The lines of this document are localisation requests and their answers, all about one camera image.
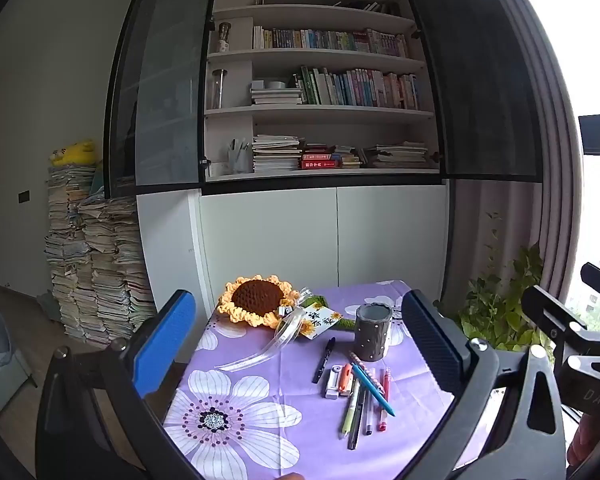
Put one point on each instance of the grey dotted pen holder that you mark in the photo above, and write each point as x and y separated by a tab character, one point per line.
372	335

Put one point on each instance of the sunflower print gift tag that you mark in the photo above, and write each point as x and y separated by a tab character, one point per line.
317	321

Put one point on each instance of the orange highlighter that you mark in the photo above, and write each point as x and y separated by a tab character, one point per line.
346	372

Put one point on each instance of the patterned pen with clear cap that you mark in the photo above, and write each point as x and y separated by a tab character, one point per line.
367	372

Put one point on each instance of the yellow plush toy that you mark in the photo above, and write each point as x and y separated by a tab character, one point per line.
75	152

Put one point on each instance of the clear printed ribbon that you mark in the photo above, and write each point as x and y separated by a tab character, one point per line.
280	340

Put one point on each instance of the tall glass jar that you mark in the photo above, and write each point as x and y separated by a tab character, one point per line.
218	89

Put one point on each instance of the green potted plant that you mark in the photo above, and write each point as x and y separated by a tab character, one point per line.
500	305

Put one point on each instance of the white purple correction tape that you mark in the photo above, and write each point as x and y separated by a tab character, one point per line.
334	382

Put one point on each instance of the small glass jar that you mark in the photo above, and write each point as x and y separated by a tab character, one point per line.
223	37

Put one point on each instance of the white pen cup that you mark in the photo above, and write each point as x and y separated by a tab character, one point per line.
239	160

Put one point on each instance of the row of upright books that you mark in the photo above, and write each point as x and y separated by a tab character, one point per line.
330	40
365	87

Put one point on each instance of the purple floral tablecloth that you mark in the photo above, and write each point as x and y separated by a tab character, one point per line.
280	390

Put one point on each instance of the person's right hand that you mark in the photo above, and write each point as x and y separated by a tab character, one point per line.
582	440

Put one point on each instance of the green pen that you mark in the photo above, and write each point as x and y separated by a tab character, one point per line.
350	412

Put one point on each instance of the dark glass cabinet door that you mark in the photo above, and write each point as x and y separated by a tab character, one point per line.
165	85
475	85

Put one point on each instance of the red books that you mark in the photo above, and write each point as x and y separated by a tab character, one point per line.
320	160

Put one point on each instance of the crochet sunflower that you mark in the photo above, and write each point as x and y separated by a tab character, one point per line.
257	300

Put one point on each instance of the blue pen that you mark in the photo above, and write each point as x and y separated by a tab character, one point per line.
375	391

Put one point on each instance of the stack of flat books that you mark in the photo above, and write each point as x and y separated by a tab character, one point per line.
276	155
276	96
397	156

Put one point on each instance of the red pen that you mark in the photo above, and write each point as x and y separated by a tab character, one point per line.
384	405

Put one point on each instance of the white bookshelf cabinet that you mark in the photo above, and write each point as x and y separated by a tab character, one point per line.
305	240

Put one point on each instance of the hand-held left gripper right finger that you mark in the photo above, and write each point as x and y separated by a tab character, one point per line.
440	350

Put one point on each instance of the black pen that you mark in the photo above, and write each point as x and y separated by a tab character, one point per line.
356	430

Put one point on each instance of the black marker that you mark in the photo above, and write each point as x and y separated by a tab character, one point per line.
325	360

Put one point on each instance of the small stack of books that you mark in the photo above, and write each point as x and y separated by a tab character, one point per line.
349	158

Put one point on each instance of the grey sofa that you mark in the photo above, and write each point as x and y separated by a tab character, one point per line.
0	355

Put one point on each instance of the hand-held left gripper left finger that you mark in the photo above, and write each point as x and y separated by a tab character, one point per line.
165	340

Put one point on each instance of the clear gel pen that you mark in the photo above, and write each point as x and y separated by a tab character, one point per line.
369	415

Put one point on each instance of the black wall switch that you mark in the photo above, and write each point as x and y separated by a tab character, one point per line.
24	197

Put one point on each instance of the tall stacks of papers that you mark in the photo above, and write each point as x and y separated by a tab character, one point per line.
100	270

